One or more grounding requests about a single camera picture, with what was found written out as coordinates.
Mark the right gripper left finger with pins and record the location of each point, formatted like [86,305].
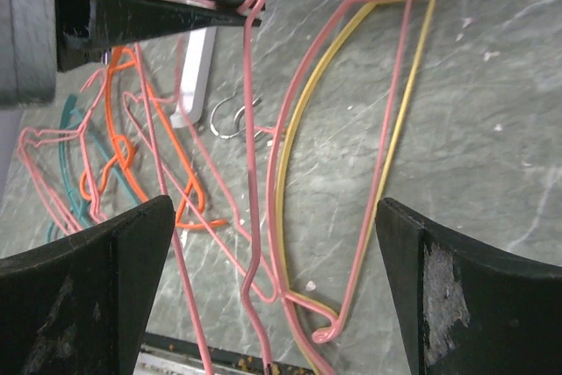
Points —
[80,305]

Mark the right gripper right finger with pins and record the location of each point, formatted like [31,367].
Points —
[464,306]

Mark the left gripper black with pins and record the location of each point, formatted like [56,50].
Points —
[85,29]

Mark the metal clothes rack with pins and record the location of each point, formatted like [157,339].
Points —
[195,75]

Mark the pink plastic curved hanger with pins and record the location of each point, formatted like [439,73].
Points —
[386,129]

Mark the teal plastic hanger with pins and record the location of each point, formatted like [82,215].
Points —
[71,118]

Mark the metal hook clips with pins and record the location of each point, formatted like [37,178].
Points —
[227,119]

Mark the orange plastic hanger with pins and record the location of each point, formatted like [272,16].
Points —
[189,214]

